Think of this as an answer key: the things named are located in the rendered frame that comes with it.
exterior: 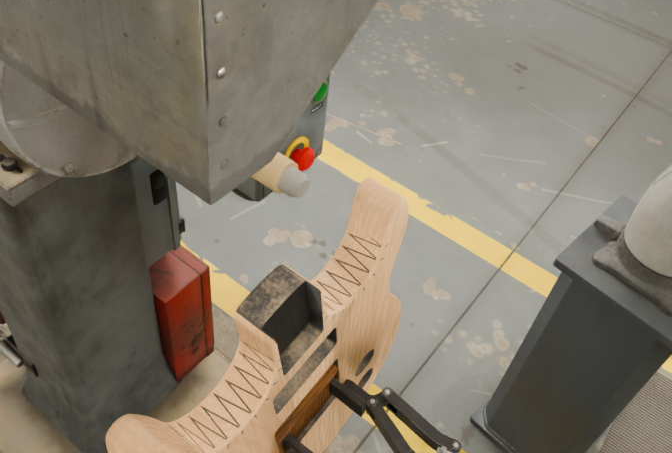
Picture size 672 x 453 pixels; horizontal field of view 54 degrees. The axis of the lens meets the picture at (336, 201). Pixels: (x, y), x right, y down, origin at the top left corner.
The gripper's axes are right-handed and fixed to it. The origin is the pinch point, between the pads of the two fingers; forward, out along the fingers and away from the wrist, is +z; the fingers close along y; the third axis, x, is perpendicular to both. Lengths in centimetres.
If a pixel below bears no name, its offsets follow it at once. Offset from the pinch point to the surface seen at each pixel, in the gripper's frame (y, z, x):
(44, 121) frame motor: -0.2, 30.9, 25.0
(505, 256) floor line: 109, 12, -119
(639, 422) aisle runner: 81, -44, -115
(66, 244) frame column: -0.3, 46.5, -10.6
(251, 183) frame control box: 23.1, 31.1, -7.9
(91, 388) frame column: -10, 47, -48
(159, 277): 12, 50, -40
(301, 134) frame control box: 33.0, 29.4, -4.5
